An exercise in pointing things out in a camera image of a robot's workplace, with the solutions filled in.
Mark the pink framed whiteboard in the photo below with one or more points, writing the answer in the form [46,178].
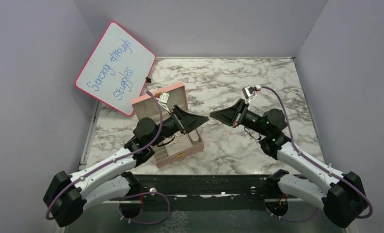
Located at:
[115,73]

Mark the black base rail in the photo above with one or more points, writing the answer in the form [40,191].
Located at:
[203,193]

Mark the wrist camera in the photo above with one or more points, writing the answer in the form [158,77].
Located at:
[250,92]
[164,97]

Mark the pink jewelry box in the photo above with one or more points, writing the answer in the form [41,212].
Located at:
[155,118]

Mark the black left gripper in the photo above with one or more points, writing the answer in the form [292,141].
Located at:
[185,122]

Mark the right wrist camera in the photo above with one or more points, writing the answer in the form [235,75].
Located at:
[250,92]

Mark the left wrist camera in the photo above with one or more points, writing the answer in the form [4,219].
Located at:
[164,97]

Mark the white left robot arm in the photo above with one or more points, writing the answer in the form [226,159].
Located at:
[68,194]

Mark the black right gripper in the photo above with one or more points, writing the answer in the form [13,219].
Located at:
[233,115]

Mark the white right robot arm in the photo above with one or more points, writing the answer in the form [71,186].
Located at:
[340,195]

